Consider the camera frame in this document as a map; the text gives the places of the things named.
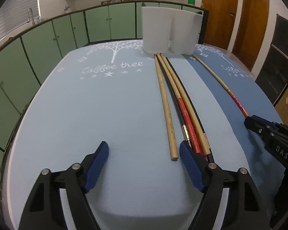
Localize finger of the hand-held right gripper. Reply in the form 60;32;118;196
244;115;275;136

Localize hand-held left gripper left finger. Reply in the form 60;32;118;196
19;141;109;230

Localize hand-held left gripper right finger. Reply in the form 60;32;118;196
179;140;270;230

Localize orange-red-ended wooden chopstick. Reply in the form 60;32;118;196
193;54;249;118

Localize black chopstick with white band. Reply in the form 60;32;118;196
157;57;192;148

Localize tan wooden chopstick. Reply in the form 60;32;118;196
163;56;211;156

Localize red-ended wooden chopstick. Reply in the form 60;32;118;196
158;53;203;155

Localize plain wooden chopstick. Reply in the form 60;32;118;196
154;54;179;160

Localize plain black chopstick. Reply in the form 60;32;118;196
166;57;216;164

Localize white utensil holder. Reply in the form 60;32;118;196
141;6;203;55

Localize dark blue printed mat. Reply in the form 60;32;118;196
182;44;288;197

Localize light blue printed mat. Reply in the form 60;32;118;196
2;39;249;230

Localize black glass-front cabinet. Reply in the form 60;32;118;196
256;14;288;106

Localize brown wooden door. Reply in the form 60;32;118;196
202;0;239;51
232;0;269;71

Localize metal sink faucet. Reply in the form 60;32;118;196
27;8;36;25

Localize white window blinds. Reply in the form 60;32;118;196
0;0;40;45

